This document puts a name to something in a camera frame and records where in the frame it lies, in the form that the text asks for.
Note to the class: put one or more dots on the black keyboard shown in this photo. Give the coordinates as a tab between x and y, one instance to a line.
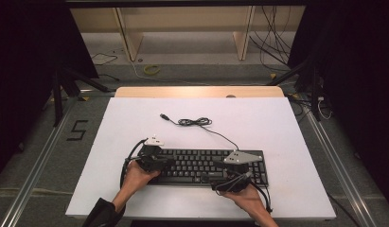
189	168

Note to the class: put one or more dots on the yellow tape roll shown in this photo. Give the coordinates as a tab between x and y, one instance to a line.
151	69

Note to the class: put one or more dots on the person's right hand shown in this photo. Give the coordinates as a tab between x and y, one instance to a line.
247	198

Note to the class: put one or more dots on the person's left hand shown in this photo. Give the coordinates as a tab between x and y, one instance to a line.
138	178

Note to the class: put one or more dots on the black curtain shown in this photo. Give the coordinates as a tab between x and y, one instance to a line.
356	78
25	63

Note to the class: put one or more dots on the black sleeve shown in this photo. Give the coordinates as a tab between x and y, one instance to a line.
102	214

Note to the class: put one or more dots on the white board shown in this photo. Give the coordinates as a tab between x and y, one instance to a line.
245	132

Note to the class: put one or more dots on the wooden table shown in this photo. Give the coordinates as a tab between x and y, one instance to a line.
182	92

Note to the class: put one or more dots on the black metal stand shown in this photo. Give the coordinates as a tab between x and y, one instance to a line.
58	101
314	94

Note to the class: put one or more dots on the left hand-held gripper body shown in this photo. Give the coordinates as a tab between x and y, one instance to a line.
151	160

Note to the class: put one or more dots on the aluminium floor rail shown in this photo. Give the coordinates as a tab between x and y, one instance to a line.
337	164
34	170

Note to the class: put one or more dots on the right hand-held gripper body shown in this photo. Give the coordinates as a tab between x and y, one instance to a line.
236	181

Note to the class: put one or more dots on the grey table grommet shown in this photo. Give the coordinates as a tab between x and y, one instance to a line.
230	96

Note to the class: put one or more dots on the light wooden bench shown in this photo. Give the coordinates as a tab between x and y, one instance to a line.
182	19

